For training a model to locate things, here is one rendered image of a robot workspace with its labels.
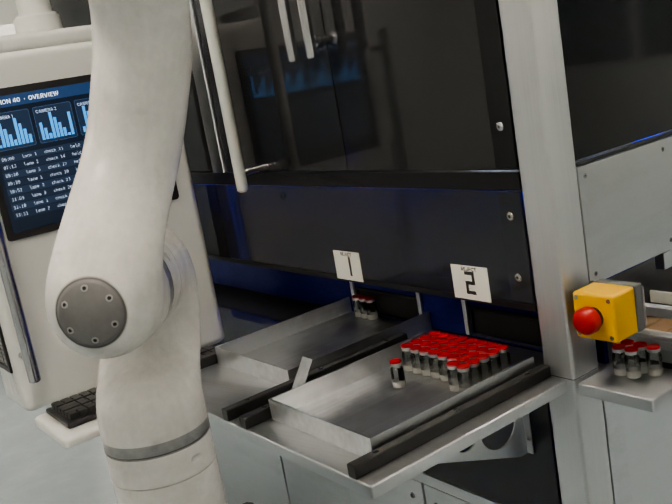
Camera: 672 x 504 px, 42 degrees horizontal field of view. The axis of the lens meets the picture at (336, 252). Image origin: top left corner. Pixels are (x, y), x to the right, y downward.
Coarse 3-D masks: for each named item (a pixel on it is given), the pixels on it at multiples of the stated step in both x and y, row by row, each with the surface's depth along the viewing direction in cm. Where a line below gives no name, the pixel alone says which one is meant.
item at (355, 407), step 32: (384, 352) 153; (320, 384) 145; (352, 384) 149; (384, 384) 146; (416, 384) 144; (448, 384) 142; (480, 384) 131; (288, 416) 136; (320, 416) 138; (352, 416) 136; (384, 416) 134; (416, 416) 124; (352, 448) 123
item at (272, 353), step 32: (288, 320) 182; (320, 320) 187; (352, 320) 185; (384, 320) 181; (416, 320) 169; (224, 352) 169; (256, 352) 175; (288, 352) 171; (320, 352) 168; (352, 352) 160
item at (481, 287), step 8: (456, 264) 149; (456, 272) 149; (480, 272) 144; (456, 280) 150; (464, 280) 148; (480, 280) 145; (488, 280) 143; (456, 288) 150; (464, 288) 148; (472, 288) 147; (480, 288) 145; (488, 288) 144; (456, 296) 151; (464, 296) 149; (472, 296) 147; (480, 296) 146; (488, 296) 144
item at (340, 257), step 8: (336, 256) 176; (344, 256) 174; (352, 256) 172; (336, 264) 177; (344, 264) 175; (352, 264) 173; (360, 264) 171; (344, 272) 176; (352, 272) 173; (360, 272) 171; (352, 280) 174; (360, 280) 172
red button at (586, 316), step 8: (576, 312) 126; (584, 312) 125; (592, 312) 125; (576, 320) 126; (584, 320) 125; (592, 320) 124; (600, 320) 125; (576, 328) 127; (584, 328) 125; (592, 328) 125
